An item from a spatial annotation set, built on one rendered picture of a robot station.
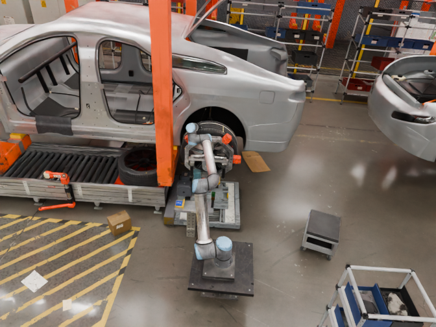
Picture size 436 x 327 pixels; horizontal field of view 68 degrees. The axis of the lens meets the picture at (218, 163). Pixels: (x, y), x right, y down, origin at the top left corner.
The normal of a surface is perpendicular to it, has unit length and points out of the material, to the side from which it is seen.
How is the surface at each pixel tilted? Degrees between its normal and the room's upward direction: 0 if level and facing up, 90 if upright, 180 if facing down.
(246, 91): 90
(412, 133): 90
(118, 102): 50
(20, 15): 90
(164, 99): 90
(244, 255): 0
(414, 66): 64
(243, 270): 0
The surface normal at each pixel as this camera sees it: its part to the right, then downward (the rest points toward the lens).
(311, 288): 0.07, -0.81
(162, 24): -0.03, 0.58
